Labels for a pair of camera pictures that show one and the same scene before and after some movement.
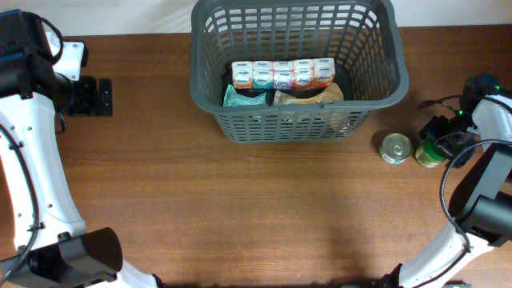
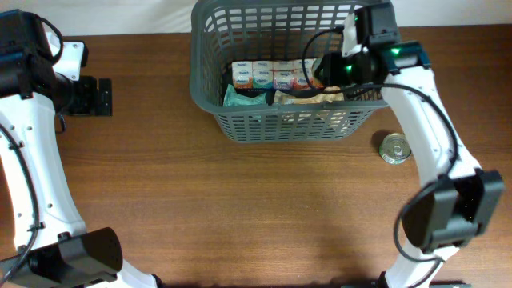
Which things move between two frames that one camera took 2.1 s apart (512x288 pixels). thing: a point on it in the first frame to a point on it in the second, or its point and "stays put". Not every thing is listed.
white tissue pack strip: x=292 y=74 stays put
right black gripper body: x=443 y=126 to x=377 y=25
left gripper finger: x=88 y=96 stays put
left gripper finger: x=106 y=97 stays put
